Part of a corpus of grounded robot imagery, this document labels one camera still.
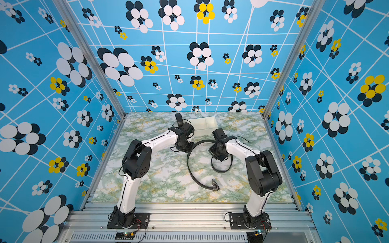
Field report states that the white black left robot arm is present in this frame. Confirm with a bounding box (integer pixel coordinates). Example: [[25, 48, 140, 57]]
[[113, 123, 195, 228]]

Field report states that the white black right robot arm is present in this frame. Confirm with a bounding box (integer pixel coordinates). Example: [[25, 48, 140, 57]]
[[209, 129, 283, 229]]

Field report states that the white plastic storage tray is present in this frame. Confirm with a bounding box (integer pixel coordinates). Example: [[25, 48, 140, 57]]
[[189, 116, 218, 137]]

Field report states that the right green circuit board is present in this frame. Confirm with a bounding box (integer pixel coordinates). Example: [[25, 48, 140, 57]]
[[246, 231, 266, 243]]

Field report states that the green circuit board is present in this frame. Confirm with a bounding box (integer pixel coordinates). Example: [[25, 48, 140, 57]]
[[246, 231, 266, 243], [115, 232, 136, 241]]

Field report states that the left green circuit board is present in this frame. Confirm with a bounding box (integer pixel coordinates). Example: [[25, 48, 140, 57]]
[[115, 232, 136, 241]]

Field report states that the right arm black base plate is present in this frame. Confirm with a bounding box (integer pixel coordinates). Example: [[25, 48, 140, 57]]
[[229, 213, 271, 231]]

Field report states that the aluminium front frame rail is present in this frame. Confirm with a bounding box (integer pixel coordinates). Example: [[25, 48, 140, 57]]
[[58, 202, 321, 243]]

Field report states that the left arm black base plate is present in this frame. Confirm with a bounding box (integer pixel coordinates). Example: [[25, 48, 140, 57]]
[[106, 213, 150, 230]]

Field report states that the right aluminium corner post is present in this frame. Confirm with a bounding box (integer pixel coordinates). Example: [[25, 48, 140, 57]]
[[262, 0, 326, 119]]

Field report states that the aluminium corner post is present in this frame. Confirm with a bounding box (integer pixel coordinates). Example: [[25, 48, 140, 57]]
[[262, 0, 326, 119], [53, 0, 127, 119]]

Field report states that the left aluminium corner post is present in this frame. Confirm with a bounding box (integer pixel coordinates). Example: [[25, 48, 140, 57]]
[[53, 0, 127, 119]]

